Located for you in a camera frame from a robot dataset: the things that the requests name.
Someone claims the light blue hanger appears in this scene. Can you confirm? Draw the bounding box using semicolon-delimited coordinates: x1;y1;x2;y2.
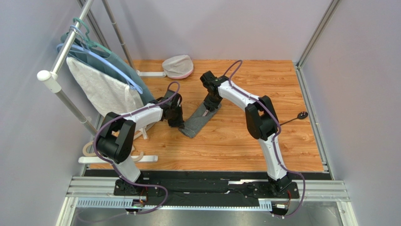
56;25;144;95

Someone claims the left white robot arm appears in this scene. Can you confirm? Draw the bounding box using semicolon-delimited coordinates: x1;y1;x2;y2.
93;90;184;183

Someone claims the green hanger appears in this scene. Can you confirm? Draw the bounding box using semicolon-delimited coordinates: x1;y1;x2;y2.
72;17;112;56

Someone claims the aluminium frame rail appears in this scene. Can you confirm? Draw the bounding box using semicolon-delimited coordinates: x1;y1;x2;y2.
57;176;357;226

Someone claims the metal clothes rack pole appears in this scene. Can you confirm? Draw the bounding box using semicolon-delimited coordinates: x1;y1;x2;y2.
37;0;140;136

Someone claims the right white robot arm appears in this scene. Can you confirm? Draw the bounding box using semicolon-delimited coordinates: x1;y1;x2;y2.
200;71;292;192

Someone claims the grey cloth napkin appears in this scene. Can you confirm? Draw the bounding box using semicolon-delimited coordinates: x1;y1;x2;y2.
179;104;222;138

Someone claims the white clothes rack base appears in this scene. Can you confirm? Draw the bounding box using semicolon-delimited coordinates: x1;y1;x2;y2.
78;155;158;164

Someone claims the beige wooden hanger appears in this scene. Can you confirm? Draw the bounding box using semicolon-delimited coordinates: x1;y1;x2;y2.
82;139;145;163

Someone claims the white mesh cap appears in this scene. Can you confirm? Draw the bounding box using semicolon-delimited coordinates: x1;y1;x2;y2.
162;55;194;79

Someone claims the white towel on hanger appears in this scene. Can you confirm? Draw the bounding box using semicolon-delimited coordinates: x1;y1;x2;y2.
66;57;144;116

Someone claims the black mounting rail plate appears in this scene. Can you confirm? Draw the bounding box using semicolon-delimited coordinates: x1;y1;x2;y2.
84;169;333;208

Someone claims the teal shirt on hanger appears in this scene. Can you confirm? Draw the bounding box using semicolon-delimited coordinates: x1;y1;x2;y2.
60;31;156;105

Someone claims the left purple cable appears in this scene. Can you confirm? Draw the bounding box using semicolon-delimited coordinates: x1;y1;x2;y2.
75;81;181;220

